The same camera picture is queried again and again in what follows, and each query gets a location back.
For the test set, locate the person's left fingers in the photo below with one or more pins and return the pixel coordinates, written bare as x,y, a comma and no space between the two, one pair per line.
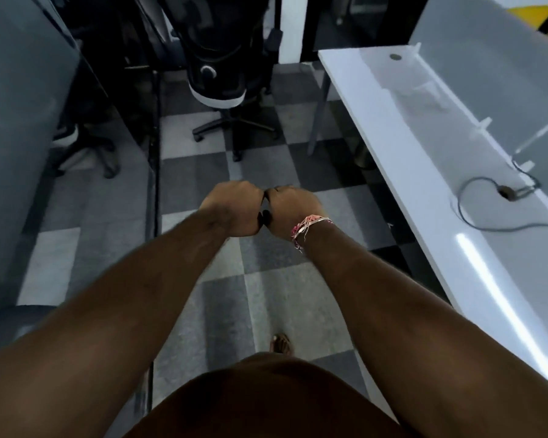
255,200

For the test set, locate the person's right forearm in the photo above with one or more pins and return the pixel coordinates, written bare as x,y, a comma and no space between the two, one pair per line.
415,337

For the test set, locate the yellow object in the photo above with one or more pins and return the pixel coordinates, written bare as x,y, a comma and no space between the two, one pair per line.
527,15

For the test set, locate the black and white office chair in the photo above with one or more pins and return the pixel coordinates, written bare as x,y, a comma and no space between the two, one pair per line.
89,132
217,54

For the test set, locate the white divider bracket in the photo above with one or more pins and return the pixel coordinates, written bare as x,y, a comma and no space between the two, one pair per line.
480,127
416,49
524,164

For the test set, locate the person's left hand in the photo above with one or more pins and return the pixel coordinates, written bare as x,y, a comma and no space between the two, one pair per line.
230,205

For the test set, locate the small black object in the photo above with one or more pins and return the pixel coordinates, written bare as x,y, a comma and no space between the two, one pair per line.
265,216

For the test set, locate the brown shirt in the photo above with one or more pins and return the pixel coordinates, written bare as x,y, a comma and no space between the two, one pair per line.
269,401

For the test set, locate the person's left forearm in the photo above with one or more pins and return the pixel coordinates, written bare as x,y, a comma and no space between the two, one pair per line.
118,314

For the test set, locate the grey partition panel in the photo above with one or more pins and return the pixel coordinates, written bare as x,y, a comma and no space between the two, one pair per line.
23,145

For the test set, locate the black partition frame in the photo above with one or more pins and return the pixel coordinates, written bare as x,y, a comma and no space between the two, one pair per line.
154,155

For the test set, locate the person's sandalled foot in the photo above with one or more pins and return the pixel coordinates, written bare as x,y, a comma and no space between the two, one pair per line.
282,344

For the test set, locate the grey desk leg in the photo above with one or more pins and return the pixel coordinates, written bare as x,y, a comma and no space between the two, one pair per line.
318,113

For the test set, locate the person's right fingers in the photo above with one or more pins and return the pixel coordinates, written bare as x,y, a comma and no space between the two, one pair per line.
274,202

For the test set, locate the frosted desk divider panel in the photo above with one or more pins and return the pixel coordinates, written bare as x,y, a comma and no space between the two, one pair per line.
493,63

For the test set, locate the person's right hand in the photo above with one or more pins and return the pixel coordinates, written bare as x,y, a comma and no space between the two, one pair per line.
292,207

